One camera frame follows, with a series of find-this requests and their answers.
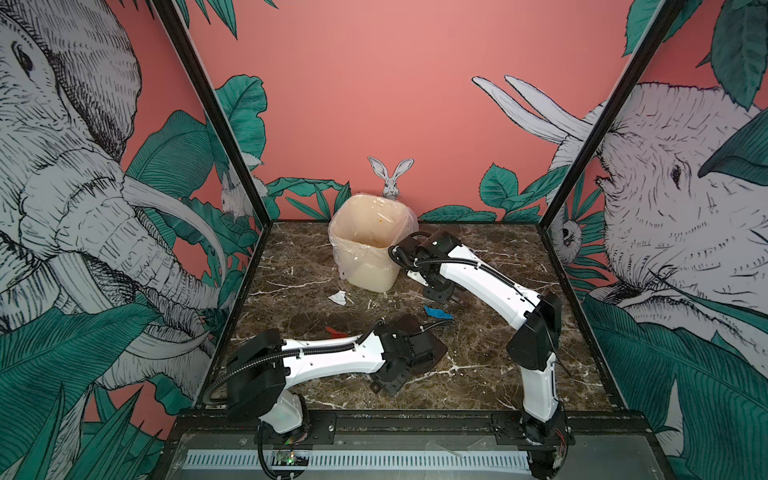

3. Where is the blue paper scrap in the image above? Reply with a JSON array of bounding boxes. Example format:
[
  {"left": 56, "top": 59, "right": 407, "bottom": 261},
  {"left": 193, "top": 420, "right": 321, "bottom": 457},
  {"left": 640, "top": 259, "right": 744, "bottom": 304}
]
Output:
[{"left": 424, "top": 306, "right": 454, "bottom": 320}]

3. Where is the dark brown dustpan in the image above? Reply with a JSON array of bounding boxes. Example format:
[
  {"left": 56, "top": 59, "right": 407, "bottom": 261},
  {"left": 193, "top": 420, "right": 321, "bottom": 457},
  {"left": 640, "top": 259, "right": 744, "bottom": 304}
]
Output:
[{"left": 395, "top": 315, "right": 453, "bottom": 377}]

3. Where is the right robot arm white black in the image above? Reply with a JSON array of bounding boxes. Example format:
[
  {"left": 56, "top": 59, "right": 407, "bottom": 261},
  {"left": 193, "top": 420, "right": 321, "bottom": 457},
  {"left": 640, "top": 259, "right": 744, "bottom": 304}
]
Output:
[{"left": 388, "top": 230, "right": 567, "bottom": 447}]

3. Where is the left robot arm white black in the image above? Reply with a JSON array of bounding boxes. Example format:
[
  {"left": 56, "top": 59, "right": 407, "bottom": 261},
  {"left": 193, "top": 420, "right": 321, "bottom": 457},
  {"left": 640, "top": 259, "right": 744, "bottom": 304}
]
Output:
[{"left": 202, "top": 315, "right": 447, "bottom": 441}]

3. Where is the red paper scrap left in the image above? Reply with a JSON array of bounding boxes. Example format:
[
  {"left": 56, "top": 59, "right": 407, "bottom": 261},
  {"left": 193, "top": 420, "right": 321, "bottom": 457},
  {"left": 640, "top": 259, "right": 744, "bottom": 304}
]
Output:
[{"left": 325, "top": 327, "right": 348, "bottom": 338}]

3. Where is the white paper scrap left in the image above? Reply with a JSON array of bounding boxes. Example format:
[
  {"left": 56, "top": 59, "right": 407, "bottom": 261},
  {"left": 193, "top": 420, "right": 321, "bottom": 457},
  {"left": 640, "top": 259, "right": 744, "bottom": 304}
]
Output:
[{"left": 328, "top": 290, "right": 348, "bottom": 306}]

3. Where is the cream plastic trash bin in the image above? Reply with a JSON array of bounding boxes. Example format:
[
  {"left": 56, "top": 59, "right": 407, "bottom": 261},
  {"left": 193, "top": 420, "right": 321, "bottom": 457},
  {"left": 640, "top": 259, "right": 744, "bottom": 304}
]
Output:
[{"left": 328, "top": 193, "right": 418, "bottom": 294}]

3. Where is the clear plastic bin liner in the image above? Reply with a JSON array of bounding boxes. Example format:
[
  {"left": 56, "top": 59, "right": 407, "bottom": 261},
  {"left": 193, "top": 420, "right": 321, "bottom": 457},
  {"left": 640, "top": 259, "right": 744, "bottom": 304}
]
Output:
[{"left": 328, "top": 193, "right": 421, "bottom": 283}]

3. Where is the white perforated vent strip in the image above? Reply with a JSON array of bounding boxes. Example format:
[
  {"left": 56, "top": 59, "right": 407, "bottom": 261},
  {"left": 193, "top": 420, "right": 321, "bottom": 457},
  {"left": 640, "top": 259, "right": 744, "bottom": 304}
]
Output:
[{"left": 181, "top": 449, "right": 530, "bottom": 474}]

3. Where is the small green circuit board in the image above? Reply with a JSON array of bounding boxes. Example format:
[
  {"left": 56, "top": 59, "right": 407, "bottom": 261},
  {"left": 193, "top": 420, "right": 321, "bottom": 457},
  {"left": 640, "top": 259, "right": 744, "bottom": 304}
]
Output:
[{"left": 271, "top": 450, "right": 311, "bottom": 470}]

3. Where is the black front mounting rail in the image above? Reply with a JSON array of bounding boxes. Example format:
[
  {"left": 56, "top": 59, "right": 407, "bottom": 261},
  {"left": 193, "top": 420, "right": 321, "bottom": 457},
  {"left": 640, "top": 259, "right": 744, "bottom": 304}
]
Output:
[{"left": 150, "top": 410, "right": 628, "bottom": 479}]

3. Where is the black right frame post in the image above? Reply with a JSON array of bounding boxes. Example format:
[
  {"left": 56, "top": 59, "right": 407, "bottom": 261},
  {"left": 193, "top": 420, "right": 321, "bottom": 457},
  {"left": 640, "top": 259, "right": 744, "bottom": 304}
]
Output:
[{"left": 538, "top": 0, "right": 686, "bottom": 230}]

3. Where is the black frame post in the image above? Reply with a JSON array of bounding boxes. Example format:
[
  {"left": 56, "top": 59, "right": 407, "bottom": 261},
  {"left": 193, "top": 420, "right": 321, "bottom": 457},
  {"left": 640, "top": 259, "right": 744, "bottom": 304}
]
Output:
[
  {"left": 152, "top": 0, "right": 272, "bottom": 227},
  {"left": 538, "top": 0, "right": 686, "bottom": 230}
]

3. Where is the black left frame post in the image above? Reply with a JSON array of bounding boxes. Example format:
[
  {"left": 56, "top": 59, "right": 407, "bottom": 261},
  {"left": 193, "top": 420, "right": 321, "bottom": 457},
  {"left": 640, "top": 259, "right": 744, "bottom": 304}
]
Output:
[{"left": 152, "top": 0, "right": 272, "bottom": 227}]

